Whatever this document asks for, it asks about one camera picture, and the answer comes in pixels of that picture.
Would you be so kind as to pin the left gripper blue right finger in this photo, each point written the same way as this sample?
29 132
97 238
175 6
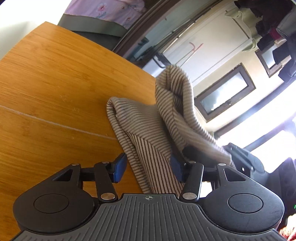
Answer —
191 175

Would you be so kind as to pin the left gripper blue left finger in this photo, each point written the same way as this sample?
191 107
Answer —
106 174

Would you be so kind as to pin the striped grey white sweater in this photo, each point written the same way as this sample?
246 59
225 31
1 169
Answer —
147 133

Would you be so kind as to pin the hanging dark clothes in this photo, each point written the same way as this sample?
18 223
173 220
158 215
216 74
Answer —
278 17

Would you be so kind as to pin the dark framed window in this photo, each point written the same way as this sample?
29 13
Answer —
224 93

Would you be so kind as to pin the upper small window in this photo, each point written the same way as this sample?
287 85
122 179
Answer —
267 60

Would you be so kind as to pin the white bin black lid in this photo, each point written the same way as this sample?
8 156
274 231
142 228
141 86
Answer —
156 65

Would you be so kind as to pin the white door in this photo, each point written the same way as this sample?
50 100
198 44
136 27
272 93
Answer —
223 37

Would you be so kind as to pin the pink floral bed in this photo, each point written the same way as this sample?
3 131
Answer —
107 17

